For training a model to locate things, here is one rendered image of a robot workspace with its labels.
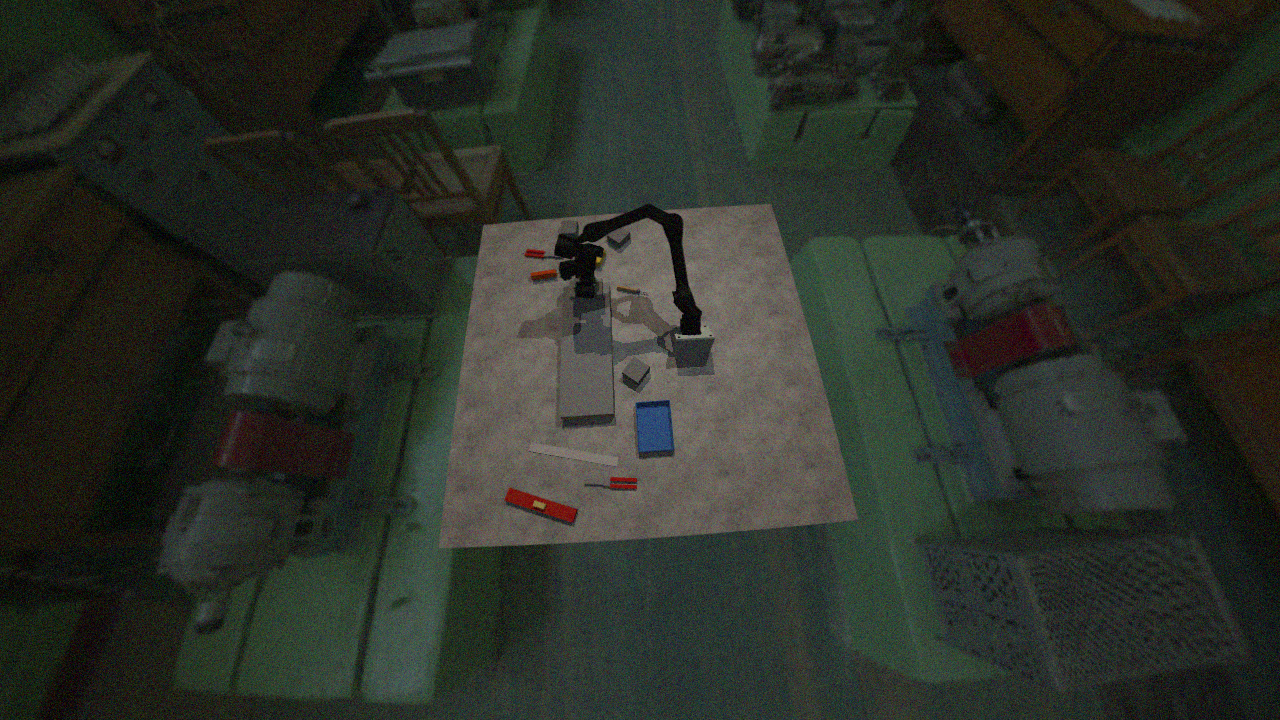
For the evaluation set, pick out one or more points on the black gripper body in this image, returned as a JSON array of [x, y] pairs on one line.
[[585, 289]]

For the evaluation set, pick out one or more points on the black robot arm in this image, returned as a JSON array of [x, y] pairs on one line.
[[568, 247]]

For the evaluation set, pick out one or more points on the red flat bar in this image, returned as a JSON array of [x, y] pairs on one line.
[[541, 505]]

